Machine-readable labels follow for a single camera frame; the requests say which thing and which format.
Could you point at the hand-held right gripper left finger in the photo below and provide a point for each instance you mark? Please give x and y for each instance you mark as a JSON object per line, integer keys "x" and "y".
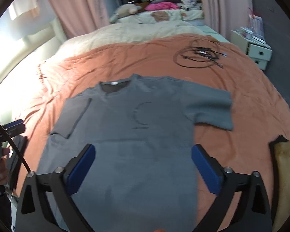
{"x": 83, "y": 166}

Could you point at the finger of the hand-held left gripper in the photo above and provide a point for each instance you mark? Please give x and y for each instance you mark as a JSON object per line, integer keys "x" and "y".
{"x": 14, "y": 127}

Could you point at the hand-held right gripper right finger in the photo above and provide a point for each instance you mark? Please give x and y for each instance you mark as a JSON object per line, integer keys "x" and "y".
{"x": 206, "y": 169}

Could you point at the grey towel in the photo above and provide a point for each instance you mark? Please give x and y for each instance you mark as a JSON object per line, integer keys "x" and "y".
{"x": 140, "y": 149}

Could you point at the person's left forearm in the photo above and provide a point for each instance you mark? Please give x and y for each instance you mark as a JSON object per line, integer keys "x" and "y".
{"x": 0, "y": 212}

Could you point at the person's left hand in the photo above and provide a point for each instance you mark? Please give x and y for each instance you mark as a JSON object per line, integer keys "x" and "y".
{"x": 2, "y": 171}

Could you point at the yellow cloth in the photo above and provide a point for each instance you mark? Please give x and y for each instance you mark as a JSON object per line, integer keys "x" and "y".
{"x": 286, "y": 174}

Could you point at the orange blanket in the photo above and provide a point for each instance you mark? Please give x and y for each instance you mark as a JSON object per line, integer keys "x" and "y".
{"x": 147, "y": 60}

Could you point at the white drawer cabinet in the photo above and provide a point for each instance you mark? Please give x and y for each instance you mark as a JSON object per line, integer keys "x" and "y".
{"x": 258, "y": 52}

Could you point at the cream duvet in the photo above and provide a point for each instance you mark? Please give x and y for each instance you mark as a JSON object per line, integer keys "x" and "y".
{"x": 125, "y": 32}

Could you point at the pink curtain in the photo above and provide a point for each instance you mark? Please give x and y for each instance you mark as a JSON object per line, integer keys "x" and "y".
{"x": 82, "y": 2}
{"x": 222, "y": 4}

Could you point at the stack of papers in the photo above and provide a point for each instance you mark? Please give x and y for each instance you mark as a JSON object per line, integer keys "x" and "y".
{"x": 256, "y": 26}

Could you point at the cream bear print pillow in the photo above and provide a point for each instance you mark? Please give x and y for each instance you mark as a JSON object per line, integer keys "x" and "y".
{"x": 176, "y": 15}

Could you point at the beige plush toy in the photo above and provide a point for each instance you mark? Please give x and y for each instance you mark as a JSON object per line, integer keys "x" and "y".
{"x": 127, "y": 11}

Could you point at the pink plush toy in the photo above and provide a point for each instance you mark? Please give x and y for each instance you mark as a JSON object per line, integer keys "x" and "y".
{"x": 163, "y": 5}

